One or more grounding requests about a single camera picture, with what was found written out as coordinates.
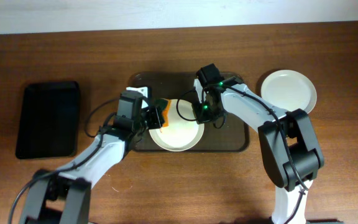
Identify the orange green sponge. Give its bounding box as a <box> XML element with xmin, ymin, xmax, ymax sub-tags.
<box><xmin>154</xmin><ymin>98</ymin><xmax>171</xmax><ymax>128</ymax></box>

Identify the cream plate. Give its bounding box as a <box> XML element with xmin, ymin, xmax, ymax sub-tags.
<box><xmin>149</xmin><ymin>99</ymin><xmax>204</xmax><ymax>152</ymax></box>

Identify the pale green plate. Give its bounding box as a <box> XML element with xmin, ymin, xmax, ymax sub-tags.
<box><xmin>260</xmin><ymin>70</ymin><xmax>317</xmax><ymax>113</ymax></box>

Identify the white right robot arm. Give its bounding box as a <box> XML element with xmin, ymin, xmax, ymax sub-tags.
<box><xmin>193</xmin><ymin>81</ymin><xmax>324</xmax><ymax>223</ymax></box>

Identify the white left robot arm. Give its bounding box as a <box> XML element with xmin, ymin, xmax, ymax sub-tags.
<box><xmin>18</xmin><ymin>105</ymin><xmax>168</xmax><ymax>223</ymax></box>

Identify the dark brown serving tray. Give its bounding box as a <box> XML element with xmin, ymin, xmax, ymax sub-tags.
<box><xmin>129</xmin><ymin>72</ymin><xmax>250</xmax><ymax>153</ymax></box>

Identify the black rectangular tray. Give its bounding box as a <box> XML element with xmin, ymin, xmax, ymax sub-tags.
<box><xmin>15</xmin><ymin>81</ymin><xmax>81</xmax><ymax>159</ymax></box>

